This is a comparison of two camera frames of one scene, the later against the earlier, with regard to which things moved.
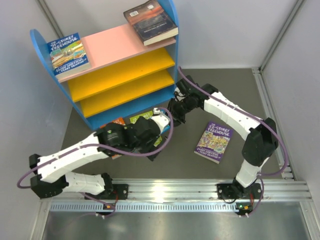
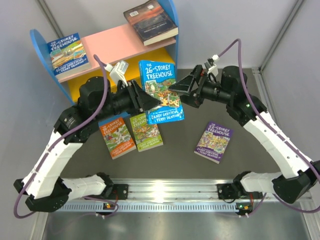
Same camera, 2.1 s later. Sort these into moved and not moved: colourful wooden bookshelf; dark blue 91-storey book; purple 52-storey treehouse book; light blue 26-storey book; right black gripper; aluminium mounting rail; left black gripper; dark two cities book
Moved: right black gripper; light blue 26-storey book; left black gripper
Not moved: colourful wooden bookshelf; aluminium mounting rail; dark blue 91-storey book; dark two cities book; purple 52-storey treehouse book
